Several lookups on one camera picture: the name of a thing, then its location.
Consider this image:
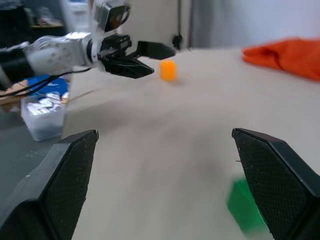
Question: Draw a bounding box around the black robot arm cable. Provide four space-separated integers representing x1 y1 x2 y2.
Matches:
0 67 94 98

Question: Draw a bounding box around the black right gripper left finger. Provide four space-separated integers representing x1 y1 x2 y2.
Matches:
0 129 99 240

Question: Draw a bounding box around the brown cardboard piece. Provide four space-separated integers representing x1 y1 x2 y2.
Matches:
0 81 29 113

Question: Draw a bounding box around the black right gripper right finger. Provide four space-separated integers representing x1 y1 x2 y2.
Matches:
231 127 320 240

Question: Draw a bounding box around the green cube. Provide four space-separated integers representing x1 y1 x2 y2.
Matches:
226 174 270 232

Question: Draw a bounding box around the black table clamp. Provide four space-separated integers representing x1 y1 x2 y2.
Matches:
172 33 184 50

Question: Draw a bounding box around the orange cloth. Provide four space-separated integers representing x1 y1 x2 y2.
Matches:
241 36 320 82

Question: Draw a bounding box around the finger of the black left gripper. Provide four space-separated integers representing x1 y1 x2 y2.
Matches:
101 56 155 80
136 40 177 61

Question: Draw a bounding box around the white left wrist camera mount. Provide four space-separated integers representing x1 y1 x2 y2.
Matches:
88 0 131 70

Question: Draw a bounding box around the blue plastic bag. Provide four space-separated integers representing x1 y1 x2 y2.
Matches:
24 74 71 101

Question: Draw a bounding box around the orange cube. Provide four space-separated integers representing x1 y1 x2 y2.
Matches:
159 59 178 82

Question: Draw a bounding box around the clear plastic container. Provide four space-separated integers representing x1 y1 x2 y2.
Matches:
20 91 67 142

